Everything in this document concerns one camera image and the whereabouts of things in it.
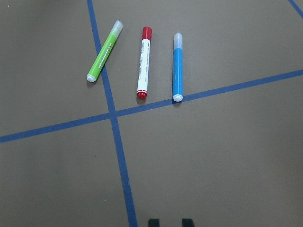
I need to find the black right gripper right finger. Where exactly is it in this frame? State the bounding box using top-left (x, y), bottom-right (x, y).
top-left (182, 218), bottom-right (195, 227)

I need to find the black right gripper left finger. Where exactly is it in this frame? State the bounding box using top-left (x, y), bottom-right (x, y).
top-left (148, 218), bottom-right (160, 227)

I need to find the blue highlighter pen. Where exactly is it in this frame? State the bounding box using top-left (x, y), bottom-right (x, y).
top-left (172, 32), bottom-right (183, 102)

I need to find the green highlighter pen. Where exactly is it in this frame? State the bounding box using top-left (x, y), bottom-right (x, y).
top-left (86, 20), bottom-right (124, 83)

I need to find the red capped white marker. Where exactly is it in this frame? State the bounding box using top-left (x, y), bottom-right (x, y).
top-left (137, 26), bottom-right (152, 100)

